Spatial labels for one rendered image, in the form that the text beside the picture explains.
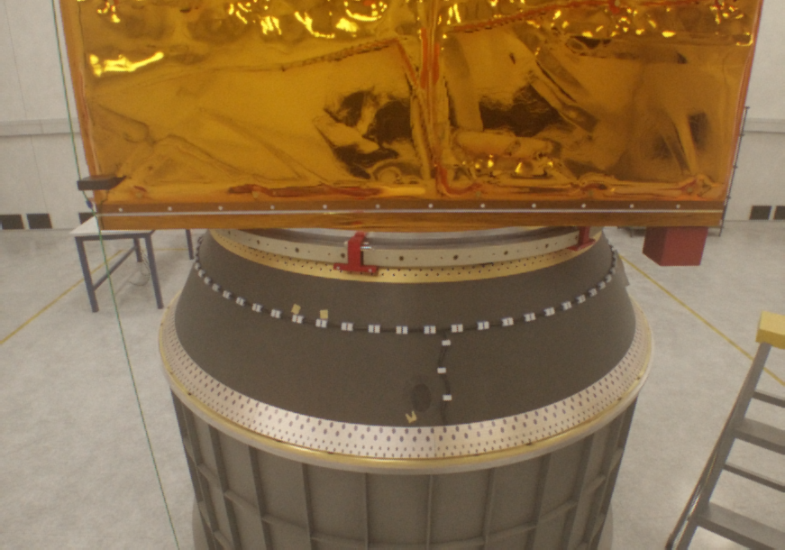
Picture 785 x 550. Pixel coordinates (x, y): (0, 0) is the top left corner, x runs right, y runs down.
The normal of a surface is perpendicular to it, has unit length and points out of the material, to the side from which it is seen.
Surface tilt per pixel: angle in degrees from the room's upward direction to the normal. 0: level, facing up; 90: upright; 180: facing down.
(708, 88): 88
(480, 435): 43
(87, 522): 0
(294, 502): 90
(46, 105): 90
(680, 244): 90
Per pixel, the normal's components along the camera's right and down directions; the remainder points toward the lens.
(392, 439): -0.04, -0.44
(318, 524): -0.28, 0.34
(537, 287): 0.40, -0.15
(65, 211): 0.04, 0.36
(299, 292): -0.35, -0.14
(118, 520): 0.00, -0.93
